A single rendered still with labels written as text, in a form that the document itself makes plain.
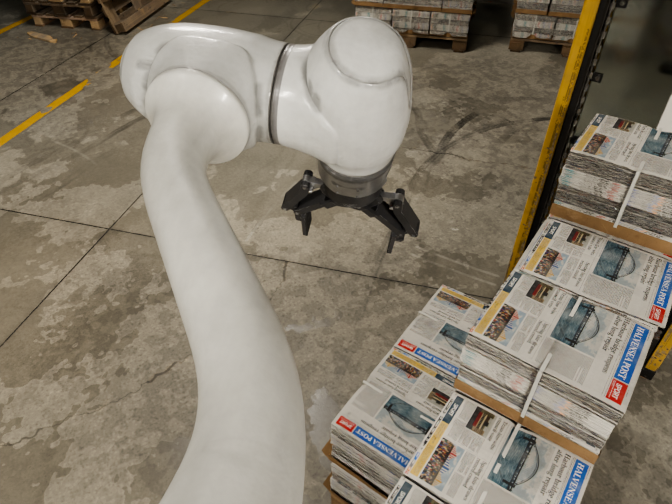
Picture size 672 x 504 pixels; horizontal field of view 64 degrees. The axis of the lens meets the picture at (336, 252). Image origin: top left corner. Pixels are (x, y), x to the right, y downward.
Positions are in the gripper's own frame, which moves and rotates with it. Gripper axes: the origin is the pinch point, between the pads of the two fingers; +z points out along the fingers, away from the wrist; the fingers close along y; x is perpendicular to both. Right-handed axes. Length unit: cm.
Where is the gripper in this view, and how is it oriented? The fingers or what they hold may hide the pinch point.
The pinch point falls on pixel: (348, 233)
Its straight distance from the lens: 84.8
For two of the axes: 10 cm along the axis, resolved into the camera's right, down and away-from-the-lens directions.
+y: 9.8, 2.1, -0.7
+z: -0.1, 3.6, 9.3
